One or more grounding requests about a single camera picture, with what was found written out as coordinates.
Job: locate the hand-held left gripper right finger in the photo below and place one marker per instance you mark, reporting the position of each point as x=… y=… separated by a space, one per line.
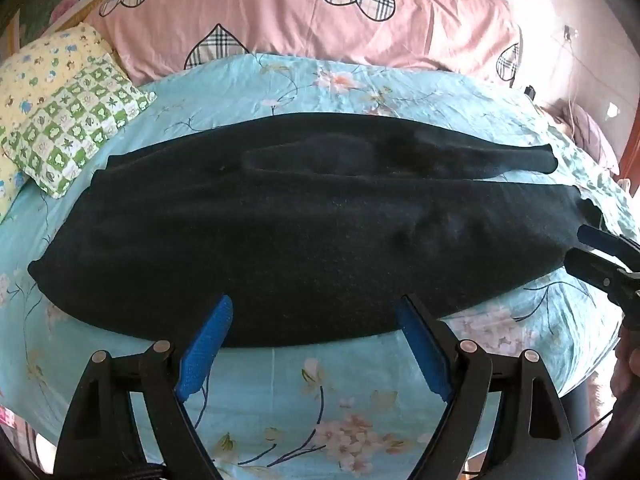
x=420 y=345

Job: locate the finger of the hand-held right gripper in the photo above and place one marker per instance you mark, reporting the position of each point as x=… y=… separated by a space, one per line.
x=607 y=240
x=592 y=267

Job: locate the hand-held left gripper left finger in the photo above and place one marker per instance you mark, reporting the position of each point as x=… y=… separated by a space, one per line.
x=210 y=345

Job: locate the black pants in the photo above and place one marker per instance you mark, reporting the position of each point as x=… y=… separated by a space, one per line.
x=300 y=235

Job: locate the person's right hand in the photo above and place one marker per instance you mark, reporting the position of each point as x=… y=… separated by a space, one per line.
x=629 y=365

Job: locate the teal floral bedsheet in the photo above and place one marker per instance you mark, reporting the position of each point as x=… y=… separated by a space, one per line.
x=350 y=410

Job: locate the mauve cloth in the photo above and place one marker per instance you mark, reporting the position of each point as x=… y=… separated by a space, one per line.
x=590 y=135

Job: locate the green checked pillow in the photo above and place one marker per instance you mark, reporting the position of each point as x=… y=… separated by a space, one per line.
x=75 y=120

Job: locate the yellow printed pillow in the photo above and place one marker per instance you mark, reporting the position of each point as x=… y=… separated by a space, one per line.
x=45 y=65

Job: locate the pink quilt with plaid hearts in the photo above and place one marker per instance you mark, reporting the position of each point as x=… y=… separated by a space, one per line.
x=300 y=20

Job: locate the wall socket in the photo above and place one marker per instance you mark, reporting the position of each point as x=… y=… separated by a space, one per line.
x=570 y=34

